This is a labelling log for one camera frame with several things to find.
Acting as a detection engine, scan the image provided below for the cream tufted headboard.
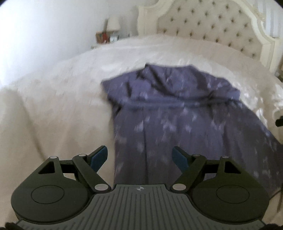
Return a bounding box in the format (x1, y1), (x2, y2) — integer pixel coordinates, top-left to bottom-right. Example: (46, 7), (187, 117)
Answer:
(137, 1), (282, 73)

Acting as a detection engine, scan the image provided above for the white nightstand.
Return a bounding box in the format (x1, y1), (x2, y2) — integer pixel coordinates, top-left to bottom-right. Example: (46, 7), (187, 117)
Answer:
(91, 44), (106, 50)

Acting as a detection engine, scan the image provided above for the white bed comforter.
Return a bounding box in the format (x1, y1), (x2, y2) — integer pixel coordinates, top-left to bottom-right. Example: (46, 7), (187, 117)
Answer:
(1, 35), (282, 225)

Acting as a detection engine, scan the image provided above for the small white alarm clock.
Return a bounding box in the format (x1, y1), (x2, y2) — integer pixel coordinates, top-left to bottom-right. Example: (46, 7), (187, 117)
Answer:
(109, 34), (119, 43)

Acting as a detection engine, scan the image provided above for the white table lamp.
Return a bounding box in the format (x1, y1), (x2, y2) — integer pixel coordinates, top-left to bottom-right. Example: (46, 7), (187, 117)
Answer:
(106, 16), (121, 35)

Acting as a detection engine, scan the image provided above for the red picture frame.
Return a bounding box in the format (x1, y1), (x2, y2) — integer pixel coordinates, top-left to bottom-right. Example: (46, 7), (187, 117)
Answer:
(96, 32), (109, 44)

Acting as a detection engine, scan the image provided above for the purple patterned hooded jacket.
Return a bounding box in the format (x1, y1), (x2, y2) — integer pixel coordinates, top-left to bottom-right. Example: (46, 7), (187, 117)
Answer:
(102, 64), (282, 194)

